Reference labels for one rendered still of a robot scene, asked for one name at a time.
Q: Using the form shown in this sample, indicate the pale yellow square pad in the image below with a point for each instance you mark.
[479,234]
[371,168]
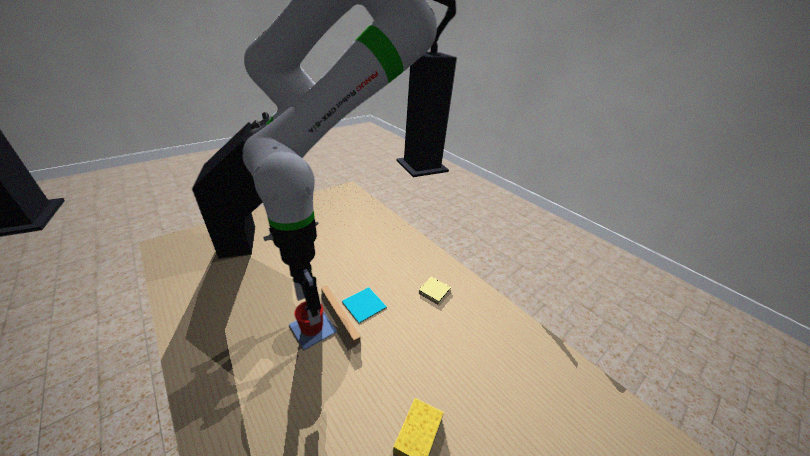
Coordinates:
[434,289]

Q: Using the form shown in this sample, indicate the red cup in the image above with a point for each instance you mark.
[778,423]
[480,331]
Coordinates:
[303,323]

